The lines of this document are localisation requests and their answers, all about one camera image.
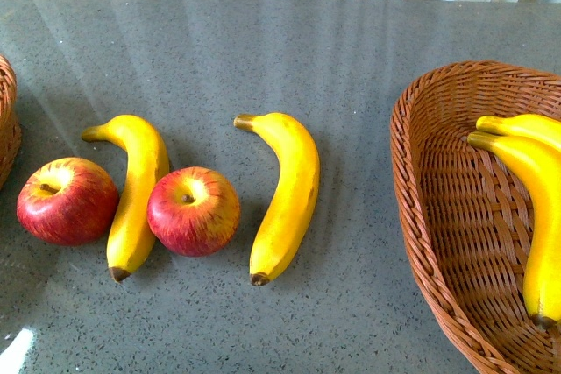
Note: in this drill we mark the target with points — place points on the yellow banana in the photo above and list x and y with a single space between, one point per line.
290 211
537 166
542 128
131 240

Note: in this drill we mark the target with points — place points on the red yellow apple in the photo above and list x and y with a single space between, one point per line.
194 211
69 201

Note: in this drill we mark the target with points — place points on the right brown wicker basket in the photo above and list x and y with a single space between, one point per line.
466 220

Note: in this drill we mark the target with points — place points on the brown wicker basket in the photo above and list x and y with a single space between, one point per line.
466 220
10 132

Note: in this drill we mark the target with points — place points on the left brown wicker basket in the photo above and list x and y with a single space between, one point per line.
10 132

